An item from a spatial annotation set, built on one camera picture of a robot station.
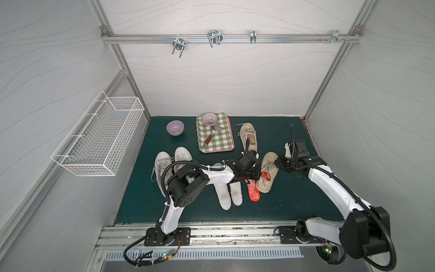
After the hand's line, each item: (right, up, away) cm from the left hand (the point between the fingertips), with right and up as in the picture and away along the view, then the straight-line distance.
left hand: (263, 175), depth 87 cm
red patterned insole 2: (-5, -9, -1) cm, 10 cm away
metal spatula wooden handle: (-27, +25, +27) cm, 46 cm away
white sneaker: (-45, +10, +9) cm, 47 cm away
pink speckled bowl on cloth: (-31, +32, +31) cm, 54 cm away
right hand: (+7, +7, -1) cm, 10 cm away
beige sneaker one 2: (+3, +2, 0) cm, 4 cm away
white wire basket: (-74, +17, -19) cm, 78 cm away
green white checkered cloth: (-22, +17, +21) cm, 35 cm away
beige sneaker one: (-6, +24, +17) cm, 30 cm away
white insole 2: (-15, -9, -1) cm, 17 cm away
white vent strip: (-46, -29, -18) cm, 57 cm away
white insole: (-22, -9, -1) cm, 23 cm away
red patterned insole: (+1, -1, +1) cm, 2 cm away
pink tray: (-15, +17, +21) cm, 31 cm away
